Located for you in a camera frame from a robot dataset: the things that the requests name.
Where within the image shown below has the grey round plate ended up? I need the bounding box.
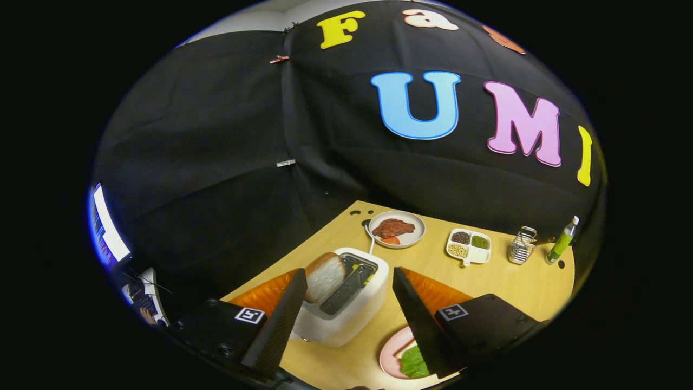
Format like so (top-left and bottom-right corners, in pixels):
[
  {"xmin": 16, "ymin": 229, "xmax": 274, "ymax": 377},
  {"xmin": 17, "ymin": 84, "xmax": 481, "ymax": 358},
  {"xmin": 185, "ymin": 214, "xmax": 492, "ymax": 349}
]
[{"xmin": 368, "ymin": 210, "xmax": 427, "ymax": 249}]

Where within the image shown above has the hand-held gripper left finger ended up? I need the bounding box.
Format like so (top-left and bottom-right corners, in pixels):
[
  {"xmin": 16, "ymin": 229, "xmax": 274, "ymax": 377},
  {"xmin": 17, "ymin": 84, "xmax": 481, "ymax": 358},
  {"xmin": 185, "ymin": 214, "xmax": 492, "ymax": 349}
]
[{"xmin": 168, "ymin": 268, "xmax": 308, "ymax": 381}]

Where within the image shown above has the brown meat steak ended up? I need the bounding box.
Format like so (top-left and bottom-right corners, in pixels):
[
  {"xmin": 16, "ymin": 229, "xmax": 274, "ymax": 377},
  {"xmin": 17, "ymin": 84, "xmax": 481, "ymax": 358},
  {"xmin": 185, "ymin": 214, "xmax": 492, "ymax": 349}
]
[{"xmin": 372, "ymin": 218, "xmax": 416, "ymax": 239}]

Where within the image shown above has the computer monitor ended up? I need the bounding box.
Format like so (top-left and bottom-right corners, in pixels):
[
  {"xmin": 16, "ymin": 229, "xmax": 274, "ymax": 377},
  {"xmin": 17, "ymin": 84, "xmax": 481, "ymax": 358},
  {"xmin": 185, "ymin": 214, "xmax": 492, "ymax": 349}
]
[{"xmin": 89, "ymin": 183, "xmax": 132, "ymax": 266}]

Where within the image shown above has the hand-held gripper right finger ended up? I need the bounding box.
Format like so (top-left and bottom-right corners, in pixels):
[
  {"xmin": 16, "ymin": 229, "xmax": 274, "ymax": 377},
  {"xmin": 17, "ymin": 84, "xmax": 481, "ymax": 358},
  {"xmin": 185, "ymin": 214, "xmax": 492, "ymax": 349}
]
[{"xmin": 392, "ymin": 266, "xmax": 550, "ymax": 380}]

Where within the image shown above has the white toaster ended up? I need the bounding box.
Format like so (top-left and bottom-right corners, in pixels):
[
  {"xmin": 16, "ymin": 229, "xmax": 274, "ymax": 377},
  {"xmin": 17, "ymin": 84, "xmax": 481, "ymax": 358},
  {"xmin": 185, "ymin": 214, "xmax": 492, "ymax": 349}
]
[{"xmin": 292, "ymin": 247, "xmax": 390, "ymax": 347}]

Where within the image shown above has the white divided seasoning dish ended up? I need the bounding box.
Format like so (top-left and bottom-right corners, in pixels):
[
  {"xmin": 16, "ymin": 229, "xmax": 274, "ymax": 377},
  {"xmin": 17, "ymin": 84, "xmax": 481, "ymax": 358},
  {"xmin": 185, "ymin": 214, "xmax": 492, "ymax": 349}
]
[{"xmin": 446, "ymin": 228, "xmax": 492, "ymax": 268}]

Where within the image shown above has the pink round plate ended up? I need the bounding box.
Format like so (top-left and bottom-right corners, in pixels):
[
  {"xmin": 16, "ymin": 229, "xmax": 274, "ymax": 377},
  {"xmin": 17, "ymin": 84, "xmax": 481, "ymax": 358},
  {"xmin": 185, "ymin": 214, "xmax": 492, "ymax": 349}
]
[{"xmin": 379, "ymin": 325, "xmax": 434, "ymax": 380}]

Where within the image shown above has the plain white bread slice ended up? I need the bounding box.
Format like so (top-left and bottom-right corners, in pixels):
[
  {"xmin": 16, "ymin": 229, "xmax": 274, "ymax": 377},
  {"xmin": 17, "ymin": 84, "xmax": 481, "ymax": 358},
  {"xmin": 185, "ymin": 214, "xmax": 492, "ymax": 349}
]
[{"xmin": 304, "ymin": 252, "xmax": 347, "ymax": 304}]

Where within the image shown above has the green label drink bottle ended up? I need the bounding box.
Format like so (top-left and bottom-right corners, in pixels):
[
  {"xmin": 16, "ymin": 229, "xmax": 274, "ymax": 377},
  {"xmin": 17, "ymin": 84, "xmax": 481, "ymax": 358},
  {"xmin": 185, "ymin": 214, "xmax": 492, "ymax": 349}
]
[{"xmin": 545, "ymin": 216, "xmax": 580, "ymax": 265}]

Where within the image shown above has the green lettuce leaf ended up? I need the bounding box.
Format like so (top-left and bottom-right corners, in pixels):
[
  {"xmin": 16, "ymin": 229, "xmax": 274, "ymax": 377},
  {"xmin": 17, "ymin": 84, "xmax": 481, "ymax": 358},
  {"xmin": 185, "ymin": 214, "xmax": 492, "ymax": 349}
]
[{"xmin": 400, "ymin": 344, "xmax": 431, "ymax": 379}]

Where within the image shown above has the metal wire utensil holder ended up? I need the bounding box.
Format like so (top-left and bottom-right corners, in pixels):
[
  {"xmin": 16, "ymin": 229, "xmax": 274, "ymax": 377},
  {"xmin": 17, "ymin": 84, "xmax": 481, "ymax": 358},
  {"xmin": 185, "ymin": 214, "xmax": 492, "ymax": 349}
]
[{"xmin": 507, "ymin": 226, "xmax": 538, "ymax": 265}]

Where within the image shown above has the black backdrop cloth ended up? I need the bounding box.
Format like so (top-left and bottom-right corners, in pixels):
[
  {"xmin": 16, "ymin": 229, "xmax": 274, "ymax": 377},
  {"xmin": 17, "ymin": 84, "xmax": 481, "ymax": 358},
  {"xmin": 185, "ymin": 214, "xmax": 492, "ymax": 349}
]
[{"xmin": 92, "ymin": 0, "xmax": 607, "ymax": 320}]

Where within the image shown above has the computer keyboard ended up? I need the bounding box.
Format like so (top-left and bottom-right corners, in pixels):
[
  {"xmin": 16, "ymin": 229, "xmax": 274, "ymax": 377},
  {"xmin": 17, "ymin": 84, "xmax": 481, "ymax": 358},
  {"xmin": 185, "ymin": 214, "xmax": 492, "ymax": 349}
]
[{"xmin": 122, "ymin": 268, "xmax": 168, "ymax": 326}]

